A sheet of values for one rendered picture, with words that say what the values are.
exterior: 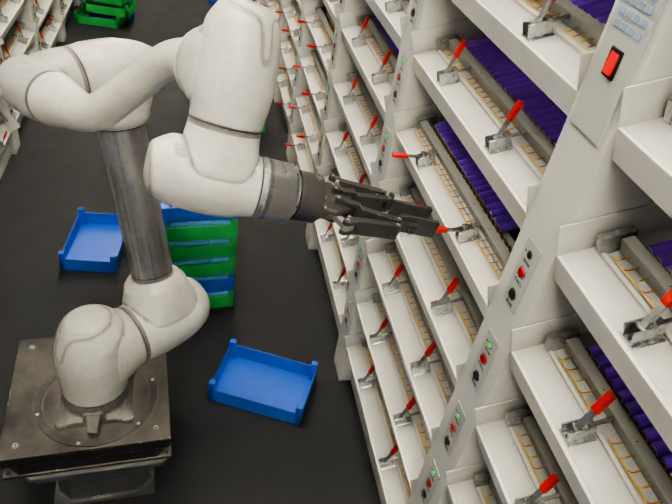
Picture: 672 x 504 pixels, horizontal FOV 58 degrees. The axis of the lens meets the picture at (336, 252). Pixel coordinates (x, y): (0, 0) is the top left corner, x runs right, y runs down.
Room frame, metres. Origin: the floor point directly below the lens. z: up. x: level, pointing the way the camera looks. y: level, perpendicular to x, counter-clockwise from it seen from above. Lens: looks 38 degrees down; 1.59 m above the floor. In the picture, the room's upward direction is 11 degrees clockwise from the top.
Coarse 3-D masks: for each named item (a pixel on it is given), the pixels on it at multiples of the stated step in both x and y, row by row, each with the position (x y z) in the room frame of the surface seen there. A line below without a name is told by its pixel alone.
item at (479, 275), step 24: (408, 120) 1.35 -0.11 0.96; (432, 120) 1.35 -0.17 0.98; (408, 144) 1.28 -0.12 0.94; (408, 168) 1.25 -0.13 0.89; (432, 168) 1.18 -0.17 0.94; (432, 192) 1.09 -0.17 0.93; (432, 216) 1.07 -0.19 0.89; (456, 216) 1.01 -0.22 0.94; (456, 240) 0.94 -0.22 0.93; (480, 240) 0.93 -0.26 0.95; (480, 264) 0.87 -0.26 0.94; (480, 288) 0.81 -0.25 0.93
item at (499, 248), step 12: (420, 132) 1.31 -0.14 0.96; (432, 132) 1.28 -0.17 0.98; (432, 144) 1.24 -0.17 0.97; (444, 156) 1.18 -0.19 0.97; (444, 168) 1.16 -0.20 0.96; (456, 168) 1.13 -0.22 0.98; (444, 180) 1.12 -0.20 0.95; (456, 180) 1.09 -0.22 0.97; (468, 192) 1.05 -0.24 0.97; (456, 204) 1.03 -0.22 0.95; (468, 204) 1.02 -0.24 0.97; (480, 216) 0.97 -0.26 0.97; (492, 228) 0.94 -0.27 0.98; (492, 240) 0.90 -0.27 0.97; (504, 252) 0.87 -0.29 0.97; (504, 264) 0.85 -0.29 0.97
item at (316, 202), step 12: (312, 180) 0.75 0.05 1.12; (324, 180) 0.76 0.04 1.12; (312, 192) 0.73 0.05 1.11; (324, 192) 0.74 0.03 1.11; (300, 204) 0.72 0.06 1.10; (312, 204) 0.72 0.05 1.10; (324, 204) 0.74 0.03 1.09; (336, 204) 0.75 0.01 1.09; (300, 216) 0.72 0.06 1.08; (312, 216) 0.72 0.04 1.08; (324, 216) 0.73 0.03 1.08
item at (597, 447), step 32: (576, 320) 0.70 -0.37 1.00; (512, 352) 0.67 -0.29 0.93; (544, 352) 0.67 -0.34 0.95; (576, 352) 0.65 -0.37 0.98; (544, 384) 0.61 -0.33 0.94; (576, 384) 0.60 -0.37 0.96; (608, 384) 0.59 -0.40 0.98; (544, 416) 0.56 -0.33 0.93; (576, 416) 0.56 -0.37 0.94; (608, 416) 0.55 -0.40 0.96; (640, 416) 0.54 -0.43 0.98; (576, 448) 0.51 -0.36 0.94; (608, 448) 0.51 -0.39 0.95; (640, 448) 0.50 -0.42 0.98; (576, 480) 0.47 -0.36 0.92; (608, 480) 0.47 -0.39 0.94; (640, 480) 0.47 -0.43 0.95
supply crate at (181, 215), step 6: (162, 204) 1.59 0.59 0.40; (168, 204) 1.60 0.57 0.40; (162, 210) 1.50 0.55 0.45; (168, 210) 1.51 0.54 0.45; (174, 210) 1.52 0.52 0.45; (180, 210) 1.53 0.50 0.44; (186, 210) 1.53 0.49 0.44; (168, 216) 1.51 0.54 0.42; (174, 216) 1.52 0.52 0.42; (180, 216) 1.53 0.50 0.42; (186, 216) 1.53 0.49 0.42; (192, 216) 1.54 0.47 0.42; (198, 216) 1.55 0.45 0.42; (204, 216) 1.56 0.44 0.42; (210, 216) 1.56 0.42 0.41
